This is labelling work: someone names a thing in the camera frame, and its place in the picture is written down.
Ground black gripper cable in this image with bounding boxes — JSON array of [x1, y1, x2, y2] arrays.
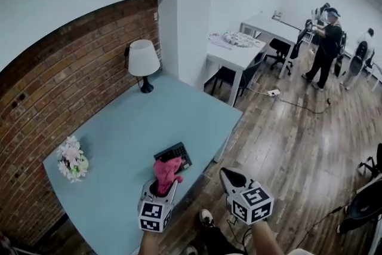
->
[[226, 217, 255, 252]]

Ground black office chair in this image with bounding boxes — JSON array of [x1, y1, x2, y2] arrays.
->
[[265, 38, 300, 76]]

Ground person's left forearm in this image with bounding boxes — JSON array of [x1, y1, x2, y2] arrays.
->
[[140, 229, 162, 255]]

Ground black chair base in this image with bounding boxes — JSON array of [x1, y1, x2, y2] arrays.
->
[[357, 143, 382, 180]]

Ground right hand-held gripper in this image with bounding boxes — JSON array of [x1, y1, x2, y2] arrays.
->
[[219, 167, 275, 226]]

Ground white square table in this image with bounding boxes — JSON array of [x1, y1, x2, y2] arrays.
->
[[205, 30, 267, 107]]

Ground pink flowers in vase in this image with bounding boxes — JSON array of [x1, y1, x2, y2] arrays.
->
[[56, 135, 90, 184]]

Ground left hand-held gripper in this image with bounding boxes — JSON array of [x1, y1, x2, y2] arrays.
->
[[137, 177, 178, 234]]

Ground black shell chair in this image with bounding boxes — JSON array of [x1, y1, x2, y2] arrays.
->
[[336, 173, 382, 236]]

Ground light blue table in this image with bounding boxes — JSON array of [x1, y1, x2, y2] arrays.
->
[[42, 74, 244, 255]]

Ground long white table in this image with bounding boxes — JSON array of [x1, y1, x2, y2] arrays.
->
[[239, 13, 303, 79]]

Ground person's right shoe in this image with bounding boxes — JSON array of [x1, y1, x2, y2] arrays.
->
[[199, 208, 215, 229]]

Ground thin black floor cable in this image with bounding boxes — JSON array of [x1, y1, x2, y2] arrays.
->
[[303, 202, 350, 237]]

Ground white shade table lamp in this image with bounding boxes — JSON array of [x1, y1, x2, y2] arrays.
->
[[124, 39, 161, 94]]

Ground person's right forearm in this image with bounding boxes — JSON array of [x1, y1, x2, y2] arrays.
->
[[251, 219, 284, 255]]

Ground person's black trousers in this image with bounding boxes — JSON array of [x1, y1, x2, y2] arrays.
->
[[199, 225, 249, 255]]

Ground pink cloth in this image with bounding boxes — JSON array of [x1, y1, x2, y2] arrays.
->
[[153, 156, 184, 198]]

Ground black power cable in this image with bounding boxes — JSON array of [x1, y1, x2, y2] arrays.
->
[[247, 87, 332, 115]]

